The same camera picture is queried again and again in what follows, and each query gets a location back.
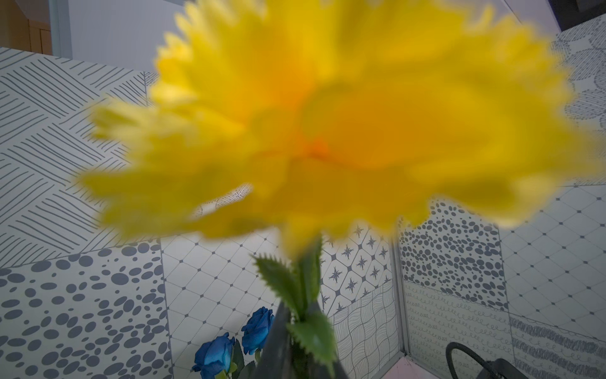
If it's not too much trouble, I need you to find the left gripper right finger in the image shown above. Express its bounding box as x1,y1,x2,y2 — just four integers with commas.
308,303,349,379

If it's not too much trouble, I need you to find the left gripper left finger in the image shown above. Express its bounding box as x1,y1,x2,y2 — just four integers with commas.
252,303,294,379

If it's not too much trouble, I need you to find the yellow carnation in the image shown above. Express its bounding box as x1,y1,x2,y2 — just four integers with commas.
80,1,604,378

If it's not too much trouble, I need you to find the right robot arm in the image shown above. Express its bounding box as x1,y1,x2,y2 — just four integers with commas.
445,342,528,379

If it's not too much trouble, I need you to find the right dark blue rose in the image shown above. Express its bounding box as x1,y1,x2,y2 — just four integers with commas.
241,306,275,363

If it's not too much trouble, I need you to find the dark blue rose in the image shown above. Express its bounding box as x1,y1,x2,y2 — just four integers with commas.
192,333,237,379
241,306,275,363

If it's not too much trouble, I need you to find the left dark blue rose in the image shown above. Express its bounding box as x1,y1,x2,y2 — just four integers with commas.
192,333,237,379

